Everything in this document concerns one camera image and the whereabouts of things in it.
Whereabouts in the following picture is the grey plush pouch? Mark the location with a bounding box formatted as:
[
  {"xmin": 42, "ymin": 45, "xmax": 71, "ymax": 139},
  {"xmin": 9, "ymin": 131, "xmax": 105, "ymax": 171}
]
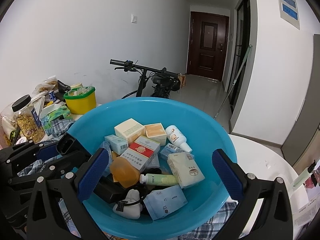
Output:
[{"xmin": 113, "ymin": 189, "xmax": 143, "ymax": 220}]

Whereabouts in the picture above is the white tissue pack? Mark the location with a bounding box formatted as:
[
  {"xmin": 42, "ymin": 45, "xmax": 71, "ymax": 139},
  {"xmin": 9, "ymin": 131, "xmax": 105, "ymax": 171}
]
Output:
[{"xmin": 167, "ymin": 152, "xmax": 205, "ymax": 189}]

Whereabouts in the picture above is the light blue Babycare box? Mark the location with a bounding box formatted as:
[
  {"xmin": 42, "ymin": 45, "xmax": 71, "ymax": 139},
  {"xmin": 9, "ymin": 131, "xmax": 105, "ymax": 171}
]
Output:
[{"xmin": 143, "ymin": 185, "xmax": 188, "ymax": 220}]

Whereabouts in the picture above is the green tube white cap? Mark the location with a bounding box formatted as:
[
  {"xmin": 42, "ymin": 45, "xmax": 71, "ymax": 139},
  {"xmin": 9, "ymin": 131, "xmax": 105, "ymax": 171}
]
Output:
[{"xmin": 139, "ymin": 174, "xmax": 178, "ymax": 186}]

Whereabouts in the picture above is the snack bags pile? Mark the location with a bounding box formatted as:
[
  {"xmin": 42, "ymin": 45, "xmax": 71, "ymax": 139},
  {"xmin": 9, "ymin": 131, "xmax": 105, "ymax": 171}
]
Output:
[{"xmin": 1, "ymin": 75, "xmax": 71, "ymax": 148}]

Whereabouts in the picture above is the clear jar with cereal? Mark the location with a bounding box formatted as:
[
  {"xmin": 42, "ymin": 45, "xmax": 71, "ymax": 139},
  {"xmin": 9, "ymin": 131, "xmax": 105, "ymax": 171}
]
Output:
[{"xmin": 11, "ymin": 94, "xmax": 45, "ymax": 143}]

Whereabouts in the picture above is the small green spray bottle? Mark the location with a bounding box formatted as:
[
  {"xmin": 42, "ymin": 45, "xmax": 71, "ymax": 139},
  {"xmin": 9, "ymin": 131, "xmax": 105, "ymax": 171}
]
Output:
[{"xmin": 291, "ymin": 160, "xmax": 317, "ymax": 191}]

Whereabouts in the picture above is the blue plaid shirt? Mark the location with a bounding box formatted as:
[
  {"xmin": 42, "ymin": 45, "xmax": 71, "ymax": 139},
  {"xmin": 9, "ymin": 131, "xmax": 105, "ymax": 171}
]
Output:
[{"xmin": 27, "ymin": 114, "xmax": 236, "ymax": 239}]

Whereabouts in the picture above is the green tissue box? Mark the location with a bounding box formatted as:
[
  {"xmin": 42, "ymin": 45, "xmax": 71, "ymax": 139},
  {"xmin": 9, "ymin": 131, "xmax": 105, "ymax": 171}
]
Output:
[{"xmin": 40, "ymin": 104, "xmax": 72, "ymax": 135}]

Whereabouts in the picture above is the yellow tub green lid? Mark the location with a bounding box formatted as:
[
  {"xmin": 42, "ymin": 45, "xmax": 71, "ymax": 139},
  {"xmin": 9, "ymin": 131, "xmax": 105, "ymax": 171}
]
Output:
[{"xmin": 63, "ymin": 86, "xmax": 97, "ymax": 115}]

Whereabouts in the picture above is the small light blue box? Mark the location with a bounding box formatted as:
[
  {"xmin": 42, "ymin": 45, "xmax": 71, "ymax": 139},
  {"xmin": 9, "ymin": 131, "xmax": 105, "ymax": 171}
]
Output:
[{"xmin": 105, "ymin": 134, "xmax": 129, "ymax": 155}]

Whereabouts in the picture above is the red white cigarette carton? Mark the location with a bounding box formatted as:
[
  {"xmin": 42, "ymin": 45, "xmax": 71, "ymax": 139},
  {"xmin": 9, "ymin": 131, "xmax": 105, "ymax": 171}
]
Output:
[{"xmin": 120, "ymin": 135, "xmax": 160, "ymax": 173}]

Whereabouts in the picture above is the cream square box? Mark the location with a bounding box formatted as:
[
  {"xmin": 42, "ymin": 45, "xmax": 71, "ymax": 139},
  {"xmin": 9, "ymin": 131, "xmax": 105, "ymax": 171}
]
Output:
[{"xmin": 114, "ymin": 118, "xmax": 145, "ymax": 145}]

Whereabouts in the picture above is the blue tablet blister box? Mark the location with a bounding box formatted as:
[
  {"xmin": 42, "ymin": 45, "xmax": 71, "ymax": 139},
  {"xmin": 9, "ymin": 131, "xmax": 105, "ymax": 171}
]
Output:
[{"xmin": 159, "ymin": 143, "xmax": 184, "ymax": 160}]

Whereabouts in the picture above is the small white lotion bottle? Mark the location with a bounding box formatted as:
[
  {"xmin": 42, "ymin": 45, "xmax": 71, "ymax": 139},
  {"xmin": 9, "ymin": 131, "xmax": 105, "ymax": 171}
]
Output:
[{"xmin": 165, "ymin": 125, "xmax": 193, "ymax": 153}]

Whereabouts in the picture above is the orange white box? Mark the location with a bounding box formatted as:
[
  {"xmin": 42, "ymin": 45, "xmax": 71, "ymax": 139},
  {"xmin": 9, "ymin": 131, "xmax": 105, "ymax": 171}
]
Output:
[{"xmin": 144, "ymin": 123, "xmax": 167, "ymax": 146}]

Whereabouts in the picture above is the black bicycle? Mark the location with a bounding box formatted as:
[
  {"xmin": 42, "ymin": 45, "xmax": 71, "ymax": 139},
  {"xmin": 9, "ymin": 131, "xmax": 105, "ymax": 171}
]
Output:
[{"xmin": 110, "ymin": 59, "xmax": 181, "ymax": 99}]

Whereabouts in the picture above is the dark brown door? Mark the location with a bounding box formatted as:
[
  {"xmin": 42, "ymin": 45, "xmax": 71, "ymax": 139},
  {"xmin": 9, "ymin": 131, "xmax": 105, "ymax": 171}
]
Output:
[{"xmin": 187, "ymin": 11, "xmax": 229, "ymax": 81}]

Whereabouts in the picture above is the mop handle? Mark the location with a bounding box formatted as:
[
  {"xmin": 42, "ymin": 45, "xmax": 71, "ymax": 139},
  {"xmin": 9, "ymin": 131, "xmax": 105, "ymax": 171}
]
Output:
[{"xmin": 214, "ymin": 44, "xmax": 252, "ymax": 120}]

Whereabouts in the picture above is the white light switch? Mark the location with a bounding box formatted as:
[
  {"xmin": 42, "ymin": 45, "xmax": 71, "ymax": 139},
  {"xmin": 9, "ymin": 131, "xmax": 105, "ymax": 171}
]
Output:
[{"xmin": 131, "ymin": 15, "xmax": 137, "ymax": 23}]

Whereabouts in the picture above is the wall electrical panel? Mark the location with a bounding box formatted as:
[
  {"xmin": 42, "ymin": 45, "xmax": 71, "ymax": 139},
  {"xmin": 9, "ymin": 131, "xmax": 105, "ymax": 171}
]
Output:
[{"xmin": 278, "ymin": 0, "xmax": 300, "ymax": 30}]

